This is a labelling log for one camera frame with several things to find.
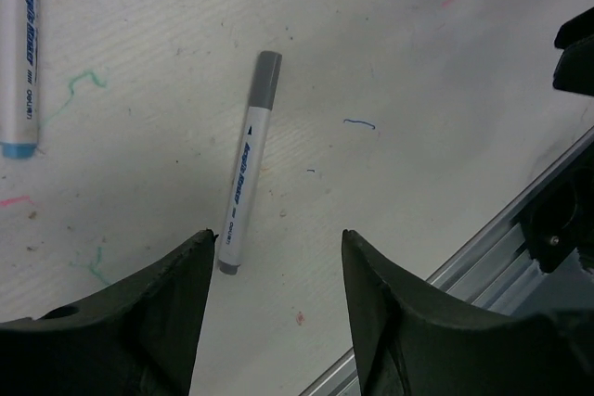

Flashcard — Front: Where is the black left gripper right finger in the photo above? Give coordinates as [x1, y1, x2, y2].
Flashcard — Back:
[342, 230, 593, 395]

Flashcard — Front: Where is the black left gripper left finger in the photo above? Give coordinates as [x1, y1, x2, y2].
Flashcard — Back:
[1, 229, 216, 395]

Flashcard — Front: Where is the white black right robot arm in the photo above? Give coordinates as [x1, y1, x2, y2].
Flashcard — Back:
[552, 7, 594, 96]

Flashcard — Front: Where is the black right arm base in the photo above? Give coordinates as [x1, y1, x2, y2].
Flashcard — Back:
[520, 146, 593, 274]

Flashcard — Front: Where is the aluminium mounting rail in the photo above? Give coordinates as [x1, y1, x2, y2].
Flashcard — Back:
[307, 134, 593, 395]

